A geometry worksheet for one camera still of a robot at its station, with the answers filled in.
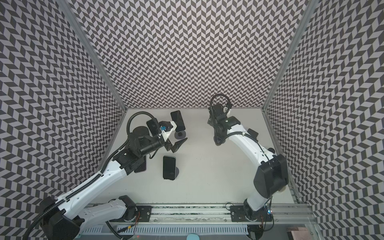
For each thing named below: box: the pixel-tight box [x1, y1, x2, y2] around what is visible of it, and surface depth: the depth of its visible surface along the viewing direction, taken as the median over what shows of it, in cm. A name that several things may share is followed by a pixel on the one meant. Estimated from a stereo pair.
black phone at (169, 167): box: [162, 155, 176, 181], surface depth 80 cm
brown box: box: [286, 227, 311, 240], surface depth 67 cm
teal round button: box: [186, 233, 200, 240], surface depth 67 cm
